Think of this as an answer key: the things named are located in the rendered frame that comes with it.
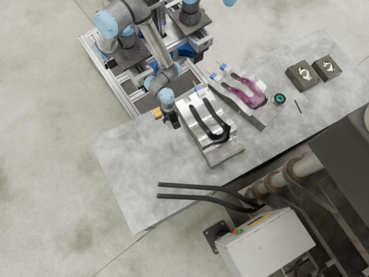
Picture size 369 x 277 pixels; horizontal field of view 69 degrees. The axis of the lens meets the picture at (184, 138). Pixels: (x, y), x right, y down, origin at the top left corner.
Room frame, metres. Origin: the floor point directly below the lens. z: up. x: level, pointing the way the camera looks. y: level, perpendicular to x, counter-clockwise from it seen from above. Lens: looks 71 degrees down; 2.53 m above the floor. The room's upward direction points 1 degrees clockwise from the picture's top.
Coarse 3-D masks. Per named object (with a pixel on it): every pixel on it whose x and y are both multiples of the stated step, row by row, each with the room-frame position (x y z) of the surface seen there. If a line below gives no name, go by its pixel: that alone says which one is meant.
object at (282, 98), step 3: (279, 93) 0.88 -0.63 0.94; (276, 96) 0.85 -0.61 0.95; (279, 96) 0.86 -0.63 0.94; (282, 96) 0.86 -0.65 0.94; (273, 99) 0.83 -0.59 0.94; (276, 99) 0.83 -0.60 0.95; (282, 99) 0.83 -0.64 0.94; (285, 99) 0.83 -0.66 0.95; (273, 102) 0.82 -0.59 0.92; (276, 102) 0.81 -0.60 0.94; (279, 102) 0.81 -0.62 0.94; (282, 102) 0.81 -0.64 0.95; (276, 105) 0.80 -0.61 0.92; (279, 105) 0.80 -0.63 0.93
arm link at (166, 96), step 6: (162, 90) 0.68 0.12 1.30; (168, 90) 0.68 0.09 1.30; (156, 96) 0.67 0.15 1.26; (162, 96) 0.65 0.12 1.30; (168, 96) 0.65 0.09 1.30; (174, 96) 0.67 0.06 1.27; (162, 102) 0.64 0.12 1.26; (168, 102) 0.63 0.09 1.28; (174, 102) 0.66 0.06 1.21; (168, 108) 0.63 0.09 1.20
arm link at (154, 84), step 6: (150, 78) 0.76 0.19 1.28; (156, 78) 0.77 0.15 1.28; (162, 78) 0.77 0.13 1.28; (144, 84) 0.74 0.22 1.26; (150, 84) 0.73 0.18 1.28; (156, 84) 0.73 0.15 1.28; (162, 84) 0.74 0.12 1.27; (168, 84) 0.76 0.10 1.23; (150, 90) 0.70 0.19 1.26; (156, 90) 0.69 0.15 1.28
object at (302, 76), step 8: (296, 64) 1.16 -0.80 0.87; (304, 64) 1.16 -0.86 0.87; (288, 72) 1.11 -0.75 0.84; (296, 72) 1.09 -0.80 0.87; (304, 72) 1.11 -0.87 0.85; (312, 72) 1.10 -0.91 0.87; (296, 80) 1.04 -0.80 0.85; (304, 80) 1.03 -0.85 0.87; (312, 80) 1.03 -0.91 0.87; (320, 80) 1.03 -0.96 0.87; (304, 88) 0.96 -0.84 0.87
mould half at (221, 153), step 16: (192, 96) 0.87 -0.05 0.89; (208, 96) 0.87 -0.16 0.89; (208, 112) 0.76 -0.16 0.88; (224, 112) 0.76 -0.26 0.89; (192, 128) 0.64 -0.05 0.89; (208, 144) 0.52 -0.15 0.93; (224, 144) 0.54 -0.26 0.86; (240, 144) 0.54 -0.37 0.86; (208, 160) 0.43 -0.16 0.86; (224, 160) 0.44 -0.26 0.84
